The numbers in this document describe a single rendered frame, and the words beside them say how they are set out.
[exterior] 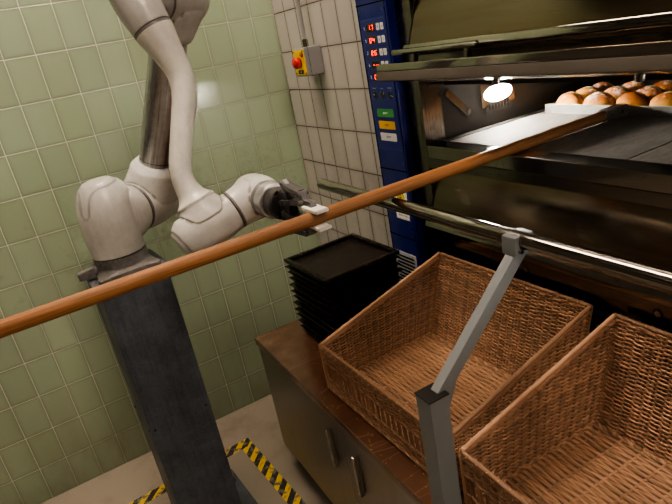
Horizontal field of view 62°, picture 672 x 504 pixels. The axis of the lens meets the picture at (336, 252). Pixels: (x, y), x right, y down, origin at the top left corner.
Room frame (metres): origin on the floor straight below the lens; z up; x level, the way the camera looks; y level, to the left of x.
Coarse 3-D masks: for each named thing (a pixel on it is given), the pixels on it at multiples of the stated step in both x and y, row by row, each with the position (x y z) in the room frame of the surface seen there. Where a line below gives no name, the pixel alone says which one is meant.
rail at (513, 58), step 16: (576, 48) 1.04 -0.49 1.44; (592, 48) 1.00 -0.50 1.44; (608, 48) 0.98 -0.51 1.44; (624, 48) 0.95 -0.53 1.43; (640, 48) 0.92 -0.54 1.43; (656, 48) 0.90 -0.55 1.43; (384, 64) 1.58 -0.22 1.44; (400, 64) 1.51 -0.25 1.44; (416, 64) 1.45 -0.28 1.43; (432, 64) 1.39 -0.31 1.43; (448, 64) 1.34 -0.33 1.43; (464, 64) 1.29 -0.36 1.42; (480, 64) 1.25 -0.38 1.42; (496, 64) 1.21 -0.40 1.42
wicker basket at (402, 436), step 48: (432, 288) 1.60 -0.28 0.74; (480, 288) 1.45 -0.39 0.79; (528, 288) 1.30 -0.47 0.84; (336, 336) 1.44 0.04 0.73; (384, 336) 1.51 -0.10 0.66; (432, 336) 1.58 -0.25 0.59; (480, 336) 1.41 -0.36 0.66; (576, 336) 1.12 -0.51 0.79; (336, 384) 1.36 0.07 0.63; (384, 384) 1.37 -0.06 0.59; (480, 384) 1.28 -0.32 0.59; (528, 384) 1.04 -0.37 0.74; (384, 432) 1.15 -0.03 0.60
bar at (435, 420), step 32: (352, 192) 1.36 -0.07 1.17; (448, 224) 1.03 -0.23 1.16; (480, 224) 0.96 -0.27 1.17; (512, 256) 0.88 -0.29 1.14; (576, 256) 0.77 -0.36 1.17; (608, 256) 0.73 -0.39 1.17; (480, 320) 0.84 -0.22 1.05; (448, 384) 0.80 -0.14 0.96; (448, 416) 0.79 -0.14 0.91; (448, 448) 0.78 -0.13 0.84; (448, 480) 0.78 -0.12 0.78
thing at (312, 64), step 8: (296, 48) 2.23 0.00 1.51; (304, 48) 2.15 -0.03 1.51; (312, 48) 2.16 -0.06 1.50; (320, 48) 2.17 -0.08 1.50; (296, 56) 2.20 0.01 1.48; (304, 56) 2.15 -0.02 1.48; (312, 56) 2.16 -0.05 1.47; (320, 56) 2.17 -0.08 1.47; (304, 64) 2.16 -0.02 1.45; (312, 64) 2.15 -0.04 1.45; (320, 64) 2.17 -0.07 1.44; (296, 72) 2.23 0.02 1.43; (304, 72) 2.17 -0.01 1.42; (312, 72) 2.15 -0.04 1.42; (320, 72) 2.17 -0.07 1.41
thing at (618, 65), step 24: (384, 72) 1.58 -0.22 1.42; (408, 72) 1.48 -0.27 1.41; (432, 72) 1.39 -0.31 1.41; (456, 72) 1.31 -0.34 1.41; (480, 72) 1.24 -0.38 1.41; (504, 72) 1.18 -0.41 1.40; (528, 72) 1.12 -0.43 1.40; (552, 72) 1.07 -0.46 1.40; (576, 72) 1.03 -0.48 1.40; (600, 72) 0.98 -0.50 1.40; (624, 72) 0.94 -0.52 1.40; (648, 72) 0.94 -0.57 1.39
